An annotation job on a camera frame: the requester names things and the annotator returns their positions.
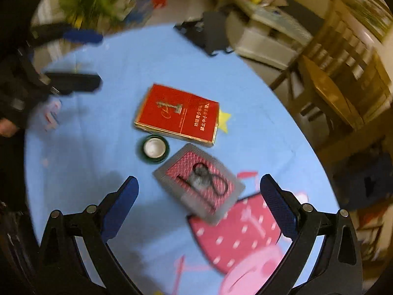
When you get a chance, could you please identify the person's left hand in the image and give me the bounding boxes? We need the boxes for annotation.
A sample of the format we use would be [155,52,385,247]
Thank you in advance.
[0,118,19,138]

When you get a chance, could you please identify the blue cartoon pig tablecloth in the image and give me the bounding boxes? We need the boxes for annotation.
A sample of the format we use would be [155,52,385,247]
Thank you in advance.
[24,25,341,295]

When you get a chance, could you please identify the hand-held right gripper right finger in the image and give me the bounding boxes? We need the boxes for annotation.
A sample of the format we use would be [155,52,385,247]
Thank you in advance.
[259,174,363,295]

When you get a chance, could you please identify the red cigarette box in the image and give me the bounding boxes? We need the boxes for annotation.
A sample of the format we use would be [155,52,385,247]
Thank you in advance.
[133,83,221,147]

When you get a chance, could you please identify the framed horse painting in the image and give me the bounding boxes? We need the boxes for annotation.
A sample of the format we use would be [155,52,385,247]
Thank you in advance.
[310,0,389,42]

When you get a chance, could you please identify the white glass-top coffee table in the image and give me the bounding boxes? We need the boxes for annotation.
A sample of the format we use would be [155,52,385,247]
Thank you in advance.
[227,0,314,70]

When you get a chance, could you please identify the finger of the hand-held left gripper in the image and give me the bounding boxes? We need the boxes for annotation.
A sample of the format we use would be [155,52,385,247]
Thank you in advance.
[43,72,103,94]
[29,23,104,46]

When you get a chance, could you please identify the black folding phone stand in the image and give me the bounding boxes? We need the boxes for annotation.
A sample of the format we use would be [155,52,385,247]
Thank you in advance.
[173,12,234,56]

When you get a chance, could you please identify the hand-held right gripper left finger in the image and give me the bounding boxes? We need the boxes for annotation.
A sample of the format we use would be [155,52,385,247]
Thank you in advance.
[35,176,145,295]

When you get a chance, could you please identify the blue cardboard box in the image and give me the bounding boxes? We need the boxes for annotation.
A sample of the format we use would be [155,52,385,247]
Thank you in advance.
[123,0,154,26]

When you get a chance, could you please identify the red grey-edged foil packet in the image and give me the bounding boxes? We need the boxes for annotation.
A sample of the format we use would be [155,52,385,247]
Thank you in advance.
[153,143,247,225]

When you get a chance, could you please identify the green bottle cap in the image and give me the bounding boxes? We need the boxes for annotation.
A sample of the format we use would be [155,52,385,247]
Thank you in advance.
[137,135,169,164]

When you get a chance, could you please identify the green potted plant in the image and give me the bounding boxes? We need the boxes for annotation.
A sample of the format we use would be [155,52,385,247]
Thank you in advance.
[58,0,125,29]

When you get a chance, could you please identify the wooden dining chair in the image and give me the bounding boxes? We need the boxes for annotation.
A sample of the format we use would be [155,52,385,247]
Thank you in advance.
[270,0,393,166]

